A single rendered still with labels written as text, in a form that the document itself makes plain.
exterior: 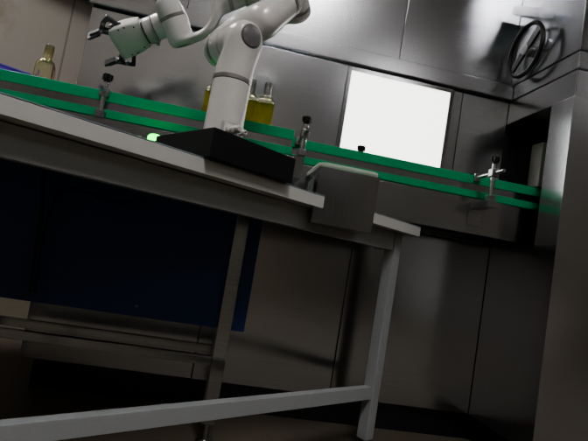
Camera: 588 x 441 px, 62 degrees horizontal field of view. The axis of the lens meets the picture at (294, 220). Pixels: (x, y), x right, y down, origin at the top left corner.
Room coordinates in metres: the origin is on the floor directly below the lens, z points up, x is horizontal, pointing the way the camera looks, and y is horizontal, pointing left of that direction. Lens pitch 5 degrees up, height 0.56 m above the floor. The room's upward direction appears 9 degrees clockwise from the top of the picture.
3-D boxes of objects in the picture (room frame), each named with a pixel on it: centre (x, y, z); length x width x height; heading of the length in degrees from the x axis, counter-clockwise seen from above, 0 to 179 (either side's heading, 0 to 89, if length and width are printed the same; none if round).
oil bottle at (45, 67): (1.61, 0.91, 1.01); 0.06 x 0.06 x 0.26; 18
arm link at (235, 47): (1.19, 0.21, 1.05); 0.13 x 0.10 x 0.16; 40
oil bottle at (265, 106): (1.61, 0.16, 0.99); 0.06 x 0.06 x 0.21; 8
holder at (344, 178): (1.45, -0.11, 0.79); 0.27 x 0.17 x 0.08; 8
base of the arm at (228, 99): (1.17, 0.20, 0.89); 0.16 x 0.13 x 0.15; 41
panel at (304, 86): (1.79, -0.09, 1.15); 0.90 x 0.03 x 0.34; 98
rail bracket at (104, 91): (1.37, 0.60, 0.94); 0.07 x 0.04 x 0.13; 8
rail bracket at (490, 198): (1.60, -0.62, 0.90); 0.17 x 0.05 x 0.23; 8
